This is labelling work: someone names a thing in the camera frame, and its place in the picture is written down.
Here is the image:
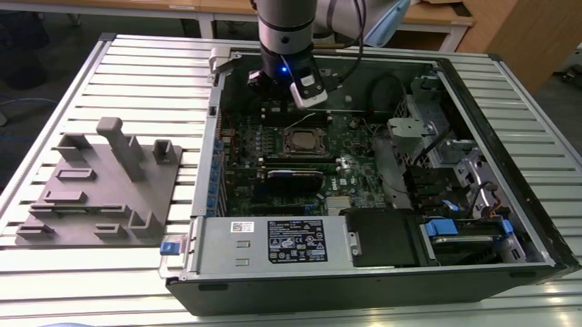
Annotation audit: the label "metal socket cover frame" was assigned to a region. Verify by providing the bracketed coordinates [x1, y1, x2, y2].
[284, 128, 329, 157]

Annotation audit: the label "CPU socket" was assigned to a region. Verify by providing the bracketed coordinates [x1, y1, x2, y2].
[281, 127, 331, 158]

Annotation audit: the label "black expansion slot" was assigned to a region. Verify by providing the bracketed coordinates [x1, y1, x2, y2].
[251, 203, 307, 215]

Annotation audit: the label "black plastic drive cover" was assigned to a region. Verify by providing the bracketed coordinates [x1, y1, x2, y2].
[340, 208, 427, 268]

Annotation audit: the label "black graphics card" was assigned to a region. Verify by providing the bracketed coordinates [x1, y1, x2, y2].
[265, 169, 327, 198]

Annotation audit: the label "silver metal drive cage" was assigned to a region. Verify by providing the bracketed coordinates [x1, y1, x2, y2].
[386, 76, 476, 164]

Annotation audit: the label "wooden desk white legs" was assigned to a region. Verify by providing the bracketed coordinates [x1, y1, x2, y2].
[0, 0, 215, 39]
[199, 0, 478, 52]

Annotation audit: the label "green motherboard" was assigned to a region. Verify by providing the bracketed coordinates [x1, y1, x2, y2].
[216, 110, 400, 218]

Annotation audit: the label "grey parts rack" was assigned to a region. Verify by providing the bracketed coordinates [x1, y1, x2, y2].
[13, 116, 184, 247]

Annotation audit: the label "grey power supply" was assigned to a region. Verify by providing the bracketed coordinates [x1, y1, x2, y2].
[181, 215, 356, 277]

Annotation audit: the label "wooden cabinet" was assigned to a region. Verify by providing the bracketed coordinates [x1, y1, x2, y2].
[456, 0, 582, 95]

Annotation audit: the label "black office chair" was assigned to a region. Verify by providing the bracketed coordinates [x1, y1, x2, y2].
[0, 10, 49, 91]

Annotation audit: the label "hard disk in blue carrier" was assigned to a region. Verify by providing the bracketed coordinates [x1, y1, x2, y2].
[420, 217, 518, 266]

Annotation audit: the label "black grey PC case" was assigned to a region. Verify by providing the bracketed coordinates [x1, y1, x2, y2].
[157, 46, 582, 317]

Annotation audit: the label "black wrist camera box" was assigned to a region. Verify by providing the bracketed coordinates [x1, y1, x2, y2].
[244, 69, 264, 90]

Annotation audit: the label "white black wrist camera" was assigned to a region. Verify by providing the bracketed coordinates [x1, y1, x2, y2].
[288, 66, 329, 110]

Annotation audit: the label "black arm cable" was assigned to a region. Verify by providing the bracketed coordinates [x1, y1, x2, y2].
[325, 0, 367, 92]

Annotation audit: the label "thick black looped cable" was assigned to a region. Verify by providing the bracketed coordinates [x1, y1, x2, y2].
[368, 73, 410, 115]

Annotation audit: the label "grey flat ribbon cable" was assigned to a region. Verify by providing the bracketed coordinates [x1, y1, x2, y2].
[371, 134, 412, 209]

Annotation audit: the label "black power cable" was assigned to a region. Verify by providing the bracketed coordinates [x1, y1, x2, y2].
[414, 126, 452, 168]

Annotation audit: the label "black plastic bracket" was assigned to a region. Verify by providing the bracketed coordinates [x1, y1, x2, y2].
[402, 166, 460, 209]

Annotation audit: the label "blue floor cable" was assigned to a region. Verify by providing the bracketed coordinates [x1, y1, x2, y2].
[0, 97, 59, 108]

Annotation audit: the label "coloured power wire bundle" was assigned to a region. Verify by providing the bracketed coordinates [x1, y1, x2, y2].
[479, 199, 506, 221]

